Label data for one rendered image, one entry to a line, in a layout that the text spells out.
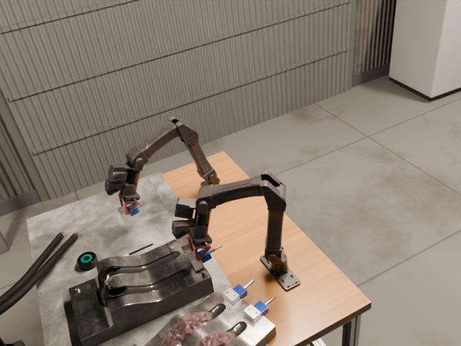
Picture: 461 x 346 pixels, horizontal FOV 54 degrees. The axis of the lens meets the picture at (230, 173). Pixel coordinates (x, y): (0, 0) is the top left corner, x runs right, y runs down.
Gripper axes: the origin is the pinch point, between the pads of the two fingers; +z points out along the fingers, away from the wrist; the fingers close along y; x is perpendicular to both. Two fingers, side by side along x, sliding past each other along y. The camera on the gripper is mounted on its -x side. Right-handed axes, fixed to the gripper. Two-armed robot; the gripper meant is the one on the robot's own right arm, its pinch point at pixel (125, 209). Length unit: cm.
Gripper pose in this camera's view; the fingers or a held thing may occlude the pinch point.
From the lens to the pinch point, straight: 201.6
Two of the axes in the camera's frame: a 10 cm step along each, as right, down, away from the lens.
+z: -2.6, 8.9, 3.8
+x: 8.2, -0.1, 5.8
